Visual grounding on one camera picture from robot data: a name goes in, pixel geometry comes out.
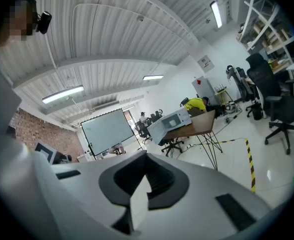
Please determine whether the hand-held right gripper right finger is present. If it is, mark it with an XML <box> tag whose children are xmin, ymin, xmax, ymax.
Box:
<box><xmin>144</xmin><ymin>153</ymin><xmax>190</xmax><ymax>211</ymax></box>

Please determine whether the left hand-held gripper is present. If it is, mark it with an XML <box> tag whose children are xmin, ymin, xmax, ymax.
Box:
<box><xmin>34</xmin><ymin>141</ymin><xmax>70</xmax><ymax>165</ymax></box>

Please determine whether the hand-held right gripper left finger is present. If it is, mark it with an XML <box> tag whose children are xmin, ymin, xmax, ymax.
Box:
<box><xmin>98</xmin><ymin>150</ymin><xmax>147</xmax><ymax>235</ymax></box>

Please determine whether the white microwave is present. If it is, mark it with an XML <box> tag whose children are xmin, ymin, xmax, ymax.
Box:
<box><xmin>147</xmin><ymin>108</ymin><xmax>193</xmax><ymax>145</ymax></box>

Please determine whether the black swivel chair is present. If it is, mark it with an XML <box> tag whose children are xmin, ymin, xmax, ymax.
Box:
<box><xmin>134</xmin><ymin>120</ymin><xmax>153</xmax><ymax>145</ymax></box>
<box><xmin>160</xmin><ymin>137</ymin><xmax>185</xmax><ymax>158</ymax></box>

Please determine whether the white projection board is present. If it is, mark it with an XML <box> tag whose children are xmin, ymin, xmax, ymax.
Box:
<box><xmin>80</xmin><ymin>108</ymin><xmax>135</xmax><ymax>157</ymax></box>

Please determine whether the long ceiling lamp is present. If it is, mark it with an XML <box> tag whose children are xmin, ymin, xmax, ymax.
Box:
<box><xmin>41</xmin><ymin>84</ymin><xmax>85</xmax><ymax>105</ymax></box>
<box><xmin>209</xmin><ymin>0</ymin><xmax>223</xmax><ymax>29</ymax></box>
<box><xmin>142</xmin><ymin>74</ymin><xmax>164</xmax><ymax>81</ymax></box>

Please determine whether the wooden table with metal legs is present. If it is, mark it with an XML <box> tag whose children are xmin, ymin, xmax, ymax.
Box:
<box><xmin>162</xmin><ymin>109</ymin><xmax>224</xmax><ymax>171</ymax></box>

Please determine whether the yellow black floor tape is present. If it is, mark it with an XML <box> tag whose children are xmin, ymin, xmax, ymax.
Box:
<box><xmin>218</xmin><ymin>138</ymin><xmax>257</xmax><ymax>194</ymax></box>

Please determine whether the white cabinet with red sticker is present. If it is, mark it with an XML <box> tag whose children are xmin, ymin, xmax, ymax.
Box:
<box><xmin>191</xmin><ymin>76</ymin><xmax>221</xmax><ymax>105</ymax></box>

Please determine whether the small wooden stool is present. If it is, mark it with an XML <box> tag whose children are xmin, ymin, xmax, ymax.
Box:
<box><xmin>214</xmin><ymin>83</ymin><xmax>234</xmax><ymax>107</ymax></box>

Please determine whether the black waste bin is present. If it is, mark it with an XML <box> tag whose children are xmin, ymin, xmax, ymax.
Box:
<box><xmin>251</xmin><ymin>103</ymin><xmax>263</xmax><ymax>121</ymax></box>

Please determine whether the grey office chair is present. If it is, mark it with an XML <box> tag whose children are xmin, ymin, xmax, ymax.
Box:
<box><xmin>226</xmin><ymin>64</ymin><xmax>256</xmax><ymax>118</ymax></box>

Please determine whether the black mesh office chair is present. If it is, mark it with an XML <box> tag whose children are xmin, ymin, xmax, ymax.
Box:
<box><xmin>245</xmin><ymin>52</ymin><xmax>294</xmax><ymax>156</ymax></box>

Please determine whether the white storage shelf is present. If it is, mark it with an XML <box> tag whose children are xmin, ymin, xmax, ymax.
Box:
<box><xmin>236</xmin><ymin>0</ymin><xmax>294</xmax><ymax>67</ymax></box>

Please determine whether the wall electrical panel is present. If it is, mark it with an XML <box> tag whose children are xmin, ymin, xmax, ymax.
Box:
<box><xmin>197</xmin><ymin>54</ymin><xmax>216</xmax><ymax>74</ymax></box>

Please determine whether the black head-worn camera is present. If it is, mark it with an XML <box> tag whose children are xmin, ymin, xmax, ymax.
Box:
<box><xmin>36</xmin><ymin>10</ymin><xmax>53</xmax><ymax>35</ymax></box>

